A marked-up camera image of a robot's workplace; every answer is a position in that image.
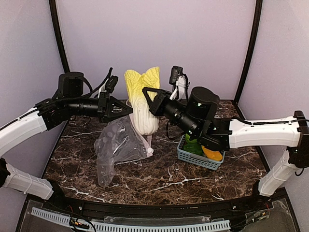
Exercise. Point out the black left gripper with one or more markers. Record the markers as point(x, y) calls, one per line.
point(103, 107)

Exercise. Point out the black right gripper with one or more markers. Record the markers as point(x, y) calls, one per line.
point(161, 103)

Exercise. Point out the yellow white napa cabbage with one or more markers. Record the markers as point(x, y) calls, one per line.
point(145, 123)

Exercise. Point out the clear zip top bag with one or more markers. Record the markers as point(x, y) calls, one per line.
point(118, 142)

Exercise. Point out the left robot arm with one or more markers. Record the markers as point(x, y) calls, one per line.
point(73, 97)

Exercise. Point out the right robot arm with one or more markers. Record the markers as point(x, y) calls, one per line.
point(197, 119)

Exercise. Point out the green bell pepper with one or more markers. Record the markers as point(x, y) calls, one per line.
point(192, 146)

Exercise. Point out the light blue plastic basket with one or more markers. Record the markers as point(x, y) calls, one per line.
point(197, 159)

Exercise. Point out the orange yellow mango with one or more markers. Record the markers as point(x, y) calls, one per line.
point(213, 155)

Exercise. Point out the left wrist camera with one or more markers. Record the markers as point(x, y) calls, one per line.
point(109, 83)

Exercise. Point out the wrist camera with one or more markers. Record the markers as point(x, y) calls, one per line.
point(109, 83)
point(179, 82)

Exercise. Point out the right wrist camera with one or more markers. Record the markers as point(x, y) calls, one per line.
point(179, 82)

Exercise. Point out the left black frame post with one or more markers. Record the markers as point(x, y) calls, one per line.
point(58, 35)

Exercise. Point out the black frame post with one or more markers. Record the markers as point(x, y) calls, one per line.
point(58, 35)
point(250, 50)

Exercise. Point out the white slotted cable duct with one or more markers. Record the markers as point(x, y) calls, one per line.
point(123, 224)

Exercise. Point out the black front rail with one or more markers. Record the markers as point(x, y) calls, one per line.
point(228, 209)

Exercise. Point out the right black frame post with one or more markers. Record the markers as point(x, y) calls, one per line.
point(250, 50)

